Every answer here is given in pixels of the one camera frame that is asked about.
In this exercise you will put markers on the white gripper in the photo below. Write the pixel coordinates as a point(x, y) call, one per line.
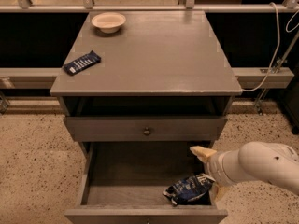
point(213, 168)

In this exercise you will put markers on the blue chip bag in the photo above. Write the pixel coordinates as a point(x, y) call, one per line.
point(189, 189)

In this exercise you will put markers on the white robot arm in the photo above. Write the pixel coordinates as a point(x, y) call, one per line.
point(272, 163)

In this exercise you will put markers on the grey upper drawer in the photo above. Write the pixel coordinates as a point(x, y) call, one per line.
point(127, 129)

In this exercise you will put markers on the round brass drawer knob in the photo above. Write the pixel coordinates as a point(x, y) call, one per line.
point(146, 131)

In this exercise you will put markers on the grey open middle drawer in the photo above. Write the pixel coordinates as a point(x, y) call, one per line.
point(123, 183)

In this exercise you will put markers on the grey wooden drawer cabinet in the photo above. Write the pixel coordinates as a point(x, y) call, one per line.
point(159, 64)

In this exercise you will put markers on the metal stand leg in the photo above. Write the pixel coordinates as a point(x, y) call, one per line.
point(275, 69)

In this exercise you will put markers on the dark blue snack bar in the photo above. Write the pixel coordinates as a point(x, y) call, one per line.
point(81, 63)

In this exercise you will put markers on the white shallow bowl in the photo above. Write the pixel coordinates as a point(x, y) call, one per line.
point(109, 22)

